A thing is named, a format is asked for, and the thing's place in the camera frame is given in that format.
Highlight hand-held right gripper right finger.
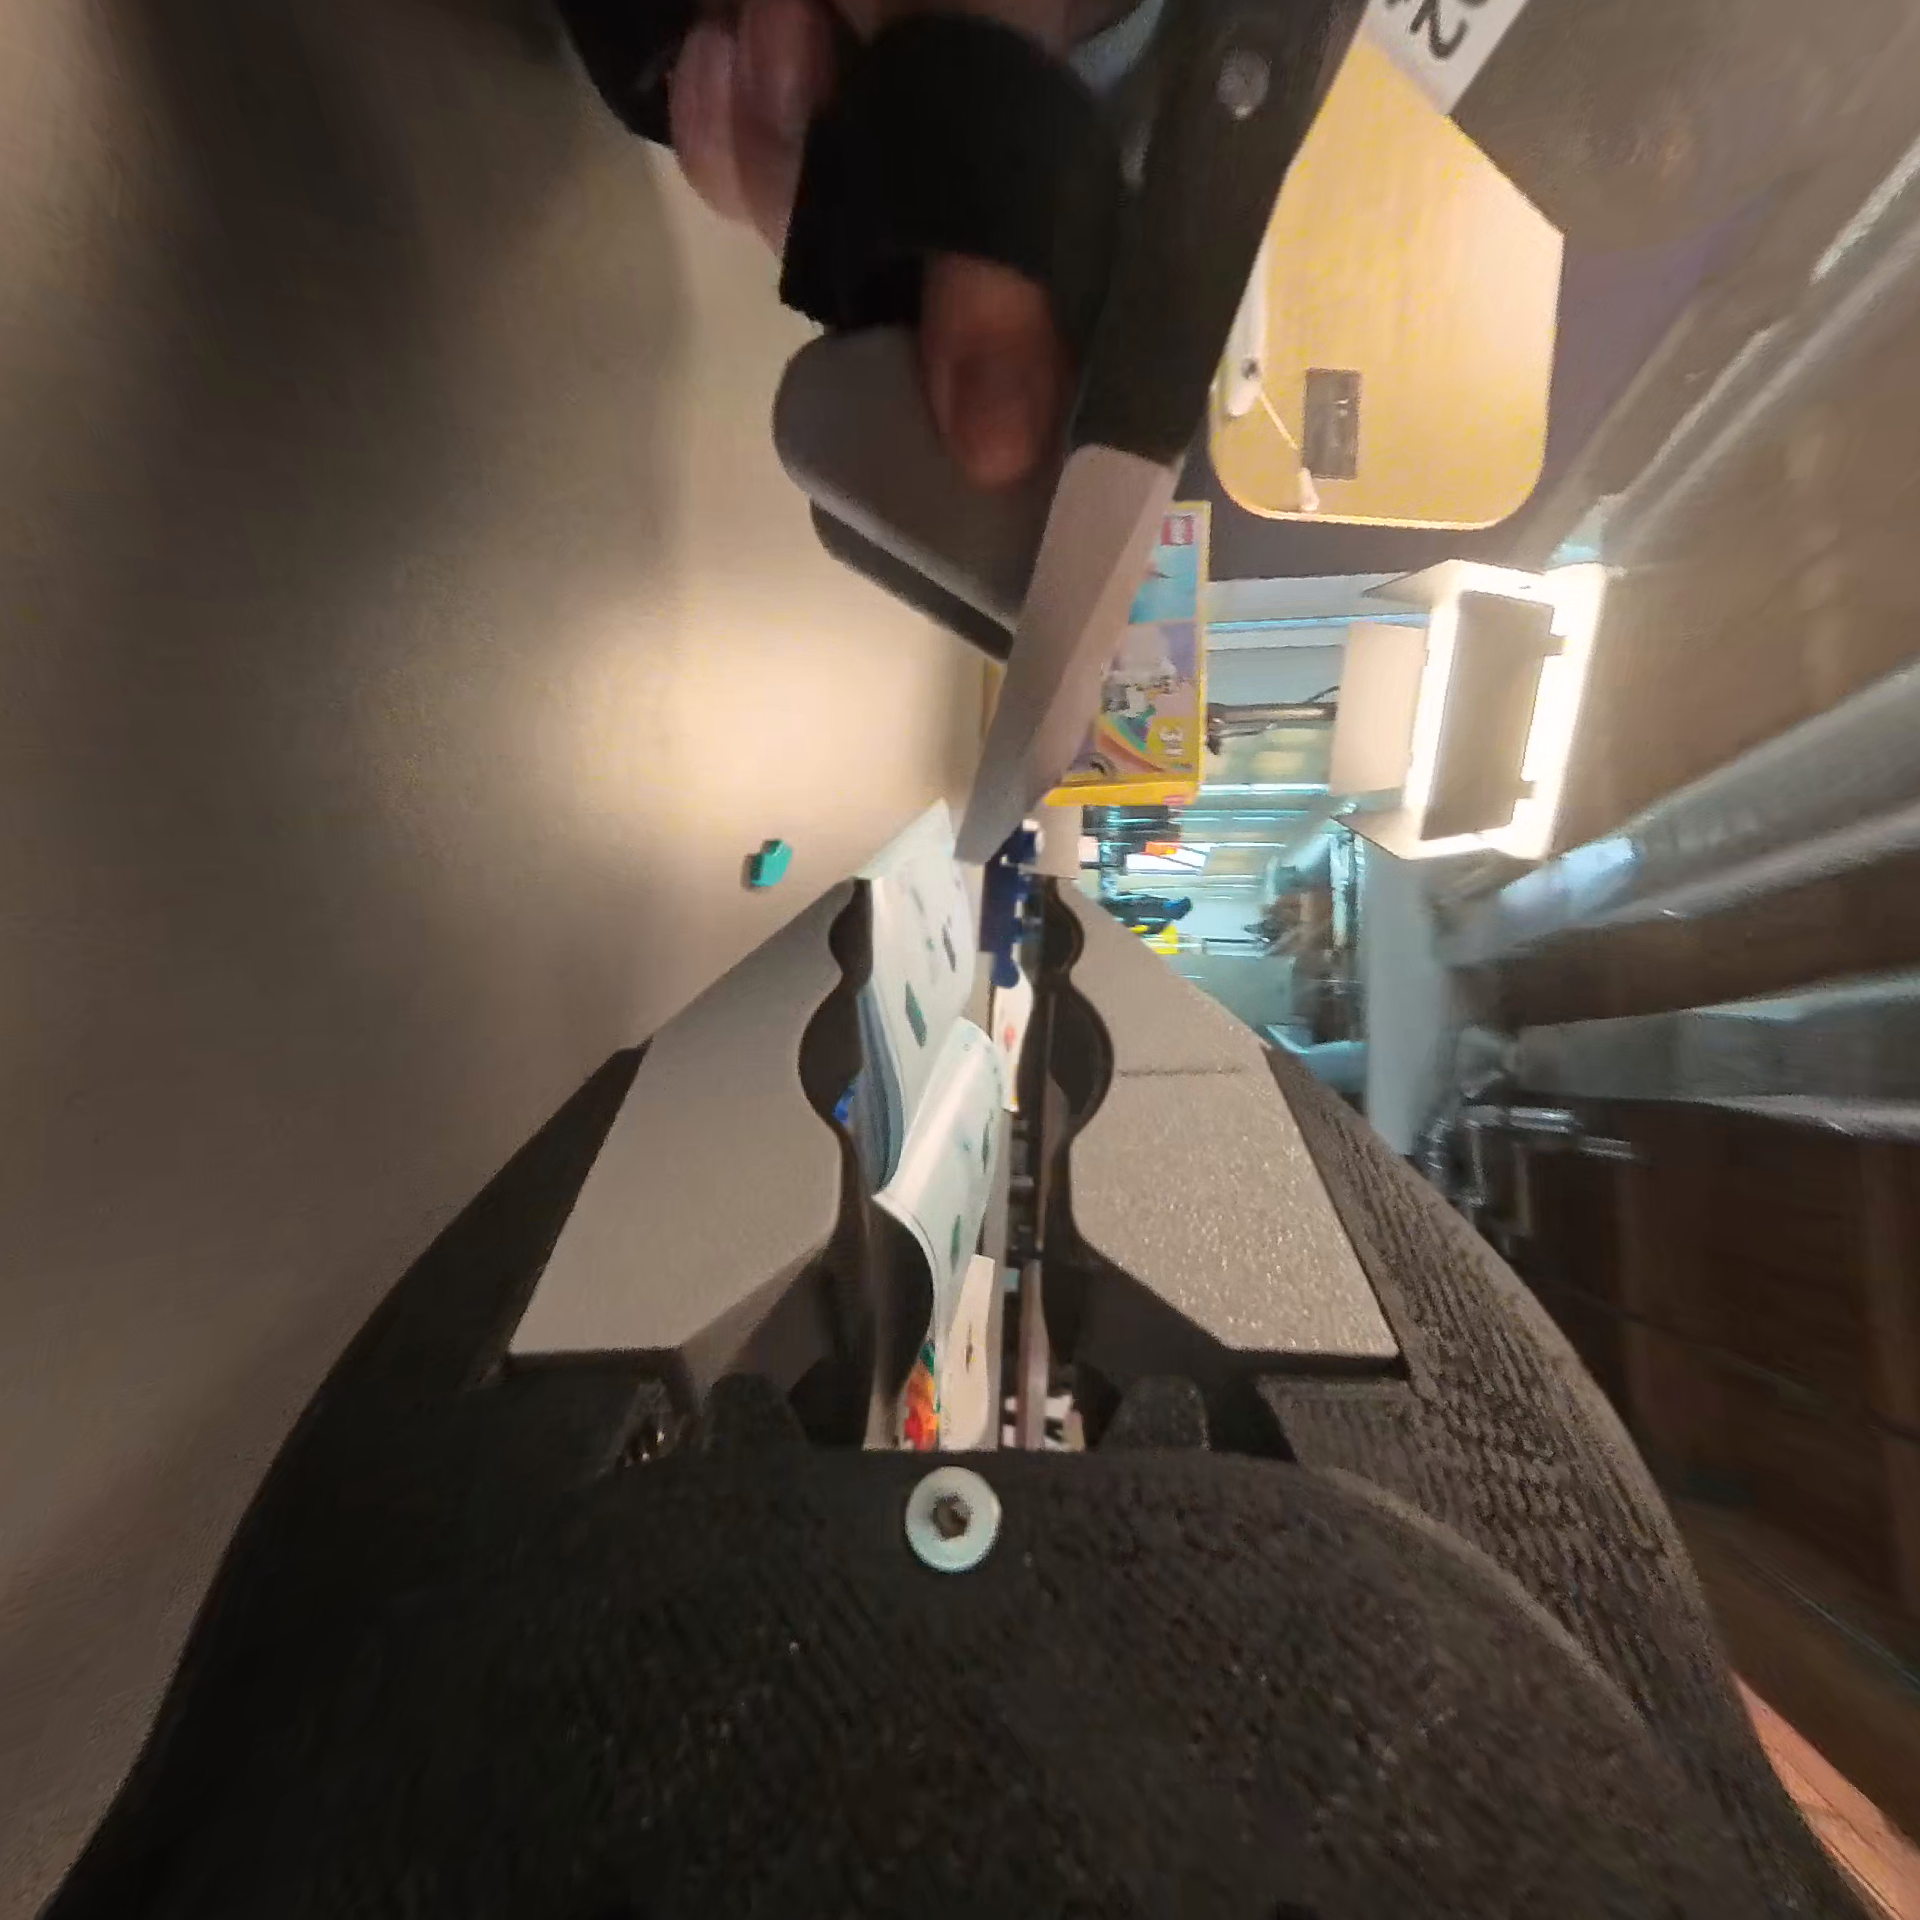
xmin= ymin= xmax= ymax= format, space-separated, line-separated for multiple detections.
xmin=1049 ymin=881 xmax=1407 ymax=1373

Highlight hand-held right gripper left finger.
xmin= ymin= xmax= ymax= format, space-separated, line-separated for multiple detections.
xmin=509 ymin=881 xmax=876 ymax=1360

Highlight brown wooden cabinet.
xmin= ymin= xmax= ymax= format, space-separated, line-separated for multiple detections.
xmin=1418 ymin=1090 xmax=1920 ymax=1519

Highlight open lego instruction booklet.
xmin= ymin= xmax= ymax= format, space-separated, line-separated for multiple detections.
xmin=852 ymin=800 xmax=1008 ymax=1309

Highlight yellow lego set box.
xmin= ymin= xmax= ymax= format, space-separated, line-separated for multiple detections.
xmin=983 ymin=498 xmax=1212 ymax=813

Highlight light wooden panel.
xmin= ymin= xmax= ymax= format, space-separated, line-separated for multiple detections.
xmin=1204 ymin=27 xmax=1563 ymax=530

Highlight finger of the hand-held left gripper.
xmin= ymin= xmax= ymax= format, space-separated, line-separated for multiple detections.
xmin=953 ymin=446 xmax=1190 ymax=868

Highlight small blue lego piece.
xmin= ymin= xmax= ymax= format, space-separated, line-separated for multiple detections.
xmin=979 ymin=819 xmax=1049 ymax=990

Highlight person's left hand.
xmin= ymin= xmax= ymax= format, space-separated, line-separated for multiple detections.
xmin=666 ymin=0 xmax=1079 ymax=485

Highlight white ceiling light fixture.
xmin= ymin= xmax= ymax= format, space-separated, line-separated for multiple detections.
xmin=1331 ymin=559 xmax=1610 ymax=863

